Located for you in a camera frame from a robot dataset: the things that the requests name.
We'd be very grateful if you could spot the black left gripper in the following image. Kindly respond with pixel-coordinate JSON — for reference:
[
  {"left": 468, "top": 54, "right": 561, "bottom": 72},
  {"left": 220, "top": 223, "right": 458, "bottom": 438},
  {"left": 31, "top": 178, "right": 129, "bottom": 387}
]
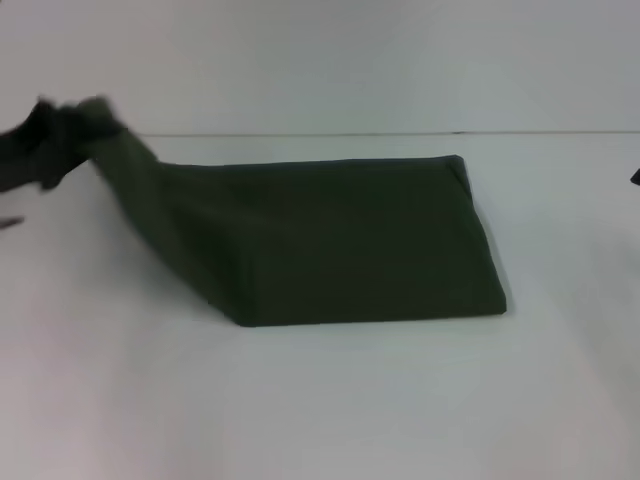
[{"left": 0, "top": 99, "right": 130, "bottom": 195}]

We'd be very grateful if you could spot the dark green shirt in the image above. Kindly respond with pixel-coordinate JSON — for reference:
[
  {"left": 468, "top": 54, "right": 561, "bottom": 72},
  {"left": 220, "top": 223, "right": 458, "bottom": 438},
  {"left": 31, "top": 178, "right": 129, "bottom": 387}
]
[{"left": 79, "top": 95, "right": 510, "bottom": 330}]

